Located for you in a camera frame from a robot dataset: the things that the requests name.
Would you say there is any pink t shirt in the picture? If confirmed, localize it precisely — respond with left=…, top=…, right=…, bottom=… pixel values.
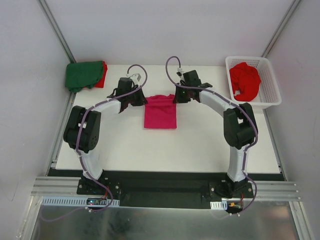
left=144, top=94, right=177, bottom=130

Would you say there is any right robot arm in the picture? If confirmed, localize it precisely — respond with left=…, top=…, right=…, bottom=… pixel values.
left=173, top=68, right=258, bottom=198

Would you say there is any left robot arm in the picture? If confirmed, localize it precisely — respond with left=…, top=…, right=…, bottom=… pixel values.
left=63, top=73, right=148, bottom=195

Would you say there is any folded red t shirt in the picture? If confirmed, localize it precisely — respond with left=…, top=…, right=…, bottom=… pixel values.
left=86, top=61, right=108, bottom=89

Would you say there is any folded green t shirt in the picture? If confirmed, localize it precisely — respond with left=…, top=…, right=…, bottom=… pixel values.
left=65, top=60, right=105, bottom=93

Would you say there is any red t shirt in basket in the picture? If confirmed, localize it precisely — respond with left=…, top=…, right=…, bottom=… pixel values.
left=229, top=62, right=261, bottom=102

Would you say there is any white plastic laundry basket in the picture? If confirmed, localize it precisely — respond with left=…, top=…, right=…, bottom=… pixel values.
left=225, top=56, right=282, bottom=109

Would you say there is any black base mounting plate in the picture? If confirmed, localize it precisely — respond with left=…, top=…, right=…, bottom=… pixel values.
left=47, top=169, right=286, bottom=208

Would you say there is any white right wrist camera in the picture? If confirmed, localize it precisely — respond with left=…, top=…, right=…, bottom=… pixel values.
left=176, top=67, right=183, bottom=77

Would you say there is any left aluminium corner post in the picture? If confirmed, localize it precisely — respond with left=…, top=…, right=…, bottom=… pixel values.
left=37, top=0, right=76, bottom=63

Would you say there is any aluminium corner post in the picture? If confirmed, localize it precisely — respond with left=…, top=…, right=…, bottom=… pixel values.
left=37, top=0, right=76, bottom=63
left=261, top=0, right=303, bottom=58

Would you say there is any right white cable duct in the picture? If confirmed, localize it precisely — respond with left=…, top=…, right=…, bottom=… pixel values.
left=209, top=199, right=244, bottom=211

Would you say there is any white cable duct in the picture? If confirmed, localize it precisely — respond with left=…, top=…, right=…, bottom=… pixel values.
left=209, top=199, right=244, bottom=211
left=42, top=196, right=120, bottom=208

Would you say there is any right aluminium corner post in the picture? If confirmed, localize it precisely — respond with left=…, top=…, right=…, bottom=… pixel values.
left=261, top=0, right=303, bottom=58

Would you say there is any left white cable duct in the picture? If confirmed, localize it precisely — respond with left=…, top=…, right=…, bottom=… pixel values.
left=42, top=196, right=120, bottom=208

